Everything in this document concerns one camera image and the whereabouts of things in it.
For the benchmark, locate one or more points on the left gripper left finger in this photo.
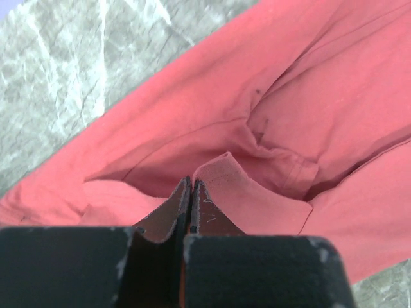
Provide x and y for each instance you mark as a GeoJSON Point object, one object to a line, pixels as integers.
{"type": "Point", "coordinates": [137, 266]}

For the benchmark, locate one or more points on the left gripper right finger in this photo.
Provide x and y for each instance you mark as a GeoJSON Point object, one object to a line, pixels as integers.
{"type": "Point", "coordinates": [224, 267]}

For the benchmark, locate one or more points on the dusty red t-shirt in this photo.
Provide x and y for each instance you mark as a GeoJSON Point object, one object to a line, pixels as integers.
{"type": "Point", "coordinates": [295, 115]}

